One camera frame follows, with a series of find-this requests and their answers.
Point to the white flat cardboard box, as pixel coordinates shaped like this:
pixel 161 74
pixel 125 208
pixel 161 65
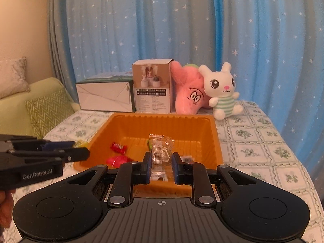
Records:
pixel 103 96

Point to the orange plastic tray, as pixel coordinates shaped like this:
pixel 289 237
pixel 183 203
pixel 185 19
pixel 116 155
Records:
pixel 131 129

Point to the clear candy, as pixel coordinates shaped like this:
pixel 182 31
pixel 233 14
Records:
pixel 162 149

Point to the beige patterned pillow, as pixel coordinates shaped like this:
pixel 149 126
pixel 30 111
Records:
pixel 11 77

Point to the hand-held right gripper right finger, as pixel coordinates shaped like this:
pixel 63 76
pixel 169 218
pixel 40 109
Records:
pixel 176 169

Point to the person's left hand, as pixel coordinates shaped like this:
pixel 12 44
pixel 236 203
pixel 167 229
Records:
pixel 5 207

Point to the white bunny plush toy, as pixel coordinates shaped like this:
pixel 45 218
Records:
pixel 220 88

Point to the pale green sofa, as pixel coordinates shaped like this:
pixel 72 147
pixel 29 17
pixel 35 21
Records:
pixel 12 116

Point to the pink star plush toy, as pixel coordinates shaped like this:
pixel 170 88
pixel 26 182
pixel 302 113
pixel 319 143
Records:
pixel 187 93

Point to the brown product box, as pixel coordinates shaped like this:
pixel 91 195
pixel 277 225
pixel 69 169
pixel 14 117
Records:
pixel 151 88

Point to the tall red snack packet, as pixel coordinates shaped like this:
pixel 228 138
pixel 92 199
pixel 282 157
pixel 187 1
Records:
pixel 119 147

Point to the blue starry curtain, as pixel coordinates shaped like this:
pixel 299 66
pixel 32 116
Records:
pixel 151 17

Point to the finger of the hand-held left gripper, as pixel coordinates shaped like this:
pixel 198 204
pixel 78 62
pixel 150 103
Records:
pixel 76 154
pixel 54 145

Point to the red triangular snack packet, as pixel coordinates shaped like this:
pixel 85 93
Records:
pixel 117 161

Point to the green zigzag pillow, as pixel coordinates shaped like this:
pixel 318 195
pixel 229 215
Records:
pixel 48 111

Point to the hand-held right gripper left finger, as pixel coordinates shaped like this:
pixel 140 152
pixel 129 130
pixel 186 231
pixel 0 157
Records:
pixel 148 168

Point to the yellow green candy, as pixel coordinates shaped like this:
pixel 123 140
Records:
pixel 81 143

